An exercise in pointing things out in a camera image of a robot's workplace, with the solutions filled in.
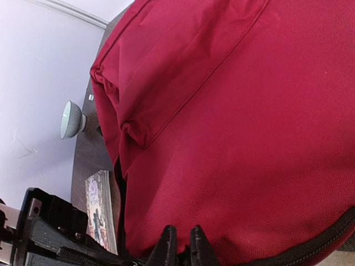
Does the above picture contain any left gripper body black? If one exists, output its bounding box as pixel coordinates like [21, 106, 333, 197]
[11, 188, 139, 265]

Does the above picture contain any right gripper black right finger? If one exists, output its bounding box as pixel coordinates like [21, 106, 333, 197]
[190, 225, 221, 266]

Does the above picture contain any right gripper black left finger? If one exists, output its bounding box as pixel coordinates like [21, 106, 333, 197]
[145, 225, 178, 266]

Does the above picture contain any red backpack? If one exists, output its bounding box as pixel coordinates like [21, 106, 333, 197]
[90, 1, 354, 265]

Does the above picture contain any small pink illustrated book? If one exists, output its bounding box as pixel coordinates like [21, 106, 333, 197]
[85, 170, 118, 254]

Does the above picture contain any pale blue ceramic bowl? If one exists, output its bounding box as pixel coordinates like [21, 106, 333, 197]
[60, 100, 87, 140]

